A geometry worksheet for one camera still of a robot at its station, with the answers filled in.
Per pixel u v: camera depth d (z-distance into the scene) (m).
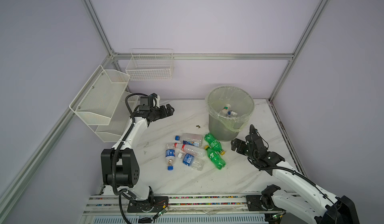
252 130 0.70
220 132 0.94
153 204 0.73
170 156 0.87
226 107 0.98
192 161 0.84
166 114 0.78
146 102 0.67
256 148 0.61
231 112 0.91
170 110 0.80
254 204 0.73
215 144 0.89
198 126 1.04
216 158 0.86
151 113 0.73
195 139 0.96
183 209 0.73
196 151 0.86
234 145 0.75
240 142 0.73
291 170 0.50
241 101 0.89
